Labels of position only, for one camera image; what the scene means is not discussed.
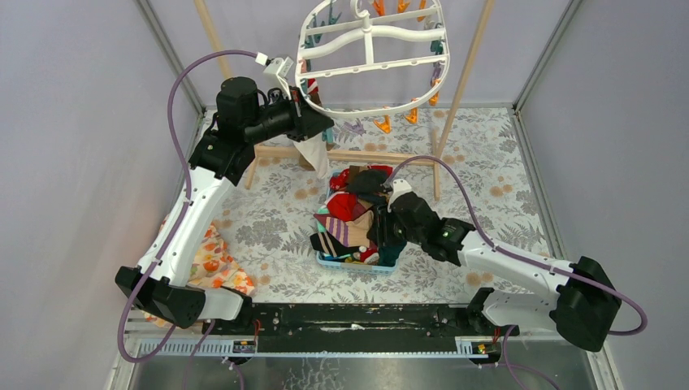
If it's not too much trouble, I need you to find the purple striped sock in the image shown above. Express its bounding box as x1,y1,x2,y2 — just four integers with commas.
314,214,360,247

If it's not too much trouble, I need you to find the white oval clip hanger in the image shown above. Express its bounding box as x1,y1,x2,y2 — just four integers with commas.
294,1,451,119

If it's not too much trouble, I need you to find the red white striped sock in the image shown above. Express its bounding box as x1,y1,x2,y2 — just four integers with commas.
303,78,322,106

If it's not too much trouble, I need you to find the tan brown sock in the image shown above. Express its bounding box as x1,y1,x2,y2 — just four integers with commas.
298,154,315,171

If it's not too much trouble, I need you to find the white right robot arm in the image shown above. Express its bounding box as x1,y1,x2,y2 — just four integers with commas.
368,193,622,352

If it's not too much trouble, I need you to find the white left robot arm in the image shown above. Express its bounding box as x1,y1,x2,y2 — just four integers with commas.
115,76,334,334

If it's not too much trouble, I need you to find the dark teal sock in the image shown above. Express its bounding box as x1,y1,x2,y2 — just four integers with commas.
378,243,406,267

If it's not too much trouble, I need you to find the black sock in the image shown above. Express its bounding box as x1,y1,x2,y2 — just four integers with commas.
346,169,390,194

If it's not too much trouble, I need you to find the floral patterned table mat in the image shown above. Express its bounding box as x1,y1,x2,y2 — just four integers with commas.
214,107,557,303

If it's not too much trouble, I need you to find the blue plastic sock basket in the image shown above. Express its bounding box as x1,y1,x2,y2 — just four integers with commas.
315,170,402,275

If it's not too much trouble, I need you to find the orange floral cloth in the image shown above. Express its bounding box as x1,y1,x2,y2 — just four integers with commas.
145,214,256,329

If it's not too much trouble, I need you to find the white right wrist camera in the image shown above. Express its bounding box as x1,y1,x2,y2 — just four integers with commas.
386,179,413,203

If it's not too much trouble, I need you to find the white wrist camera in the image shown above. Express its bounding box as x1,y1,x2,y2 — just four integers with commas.
386,179,413,203
255,52,294,100

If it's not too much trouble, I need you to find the wooden drying rack frame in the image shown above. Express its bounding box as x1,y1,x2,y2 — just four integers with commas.
194,0,495,189

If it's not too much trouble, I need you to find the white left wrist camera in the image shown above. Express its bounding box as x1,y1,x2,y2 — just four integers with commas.
255,52,294,100

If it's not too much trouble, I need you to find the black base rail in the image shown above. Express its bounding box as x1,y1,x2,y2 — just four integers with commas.
203,303,519,354

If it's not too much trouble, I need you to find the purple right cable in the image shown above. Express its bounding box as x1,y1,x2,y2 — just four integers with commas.
388,154,649,390

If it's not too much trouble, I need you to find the purple cable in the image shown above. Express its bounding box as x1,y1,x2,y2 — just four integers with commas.
388,154,649,390
116,50,259,364

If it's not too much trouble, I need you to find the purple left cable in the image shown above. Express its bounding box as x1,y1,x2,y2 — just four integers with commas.
116,50,259,364

